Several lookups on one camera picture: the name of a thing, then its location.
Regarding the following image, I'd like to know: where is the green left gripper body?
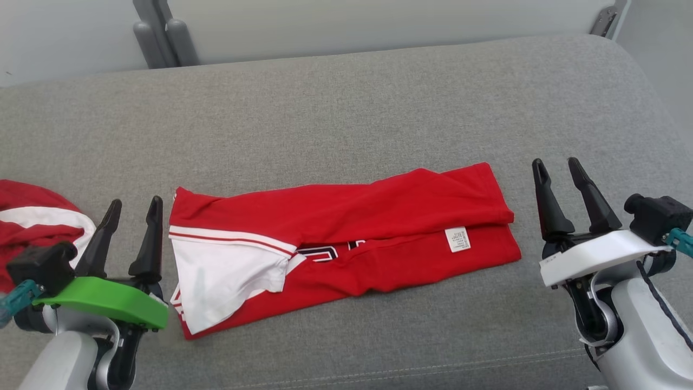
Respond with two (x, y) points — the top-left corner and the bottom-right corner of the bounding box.
(32, 275), (170, 331)

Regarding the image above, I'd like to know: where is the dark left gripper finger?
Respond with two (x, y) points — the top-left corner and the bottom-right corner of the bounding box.
(75, 199), (123, 279)
(128, 196), (164, 285)

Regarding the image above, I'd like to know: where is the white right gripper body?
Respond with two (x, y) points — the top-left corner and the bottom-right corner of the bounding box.
(539, 229), (673, 289)

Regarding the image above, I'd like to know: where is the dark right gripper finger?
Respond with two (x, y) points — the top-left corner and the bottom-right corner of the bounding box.
(567, 157), (623, 235)
(532, 158), (577, 242)

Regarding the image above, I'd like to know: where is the red shorts white stripe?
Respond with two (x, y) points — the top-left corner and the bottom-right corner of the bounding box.
(0, 180), (97, 293)

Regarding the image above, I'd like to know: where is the red white basketball jersey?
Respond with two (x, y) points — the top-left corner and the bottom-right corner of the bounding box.
(168, 161), (522, 341)

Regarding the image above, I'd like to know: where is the grey rounded partition foot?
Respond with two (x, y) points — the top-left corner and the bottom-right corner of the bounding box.
(133, 21), (162, 69)

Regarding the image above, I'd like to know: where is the grey fabric sofa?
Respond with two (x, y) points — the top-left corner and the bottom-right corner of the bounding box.
(0, 34), (693, 390)

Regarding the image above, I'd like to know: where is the right camera cable teal connector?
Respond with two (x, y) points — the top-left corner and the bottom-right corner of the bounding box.
(636, 227), (693, 353)

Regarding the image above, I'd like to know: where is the camera cable teal connector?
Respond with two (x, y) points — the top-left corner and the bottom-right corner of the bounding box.
(636, 227), (693, 353)
(0, 279), (44, 328)

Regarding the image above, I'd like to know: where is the left camera cable teal connector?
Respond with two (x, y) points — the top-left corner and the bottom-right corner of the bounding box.
(0, 279), (44, 328)

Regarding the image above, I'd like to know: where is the metal partition bracket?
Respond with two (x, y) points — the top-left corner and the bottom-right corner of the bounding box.
(590, 6), (618, 37)

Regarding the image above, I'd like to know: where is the grey metal frame post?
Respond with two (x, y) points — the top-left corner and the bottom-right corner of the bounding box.
(165, 18), (200, 67)

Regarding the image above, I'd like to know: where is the grey partition frame post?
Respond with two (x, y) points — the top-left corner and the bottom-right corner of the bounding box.
(133, 0), (182, 68)

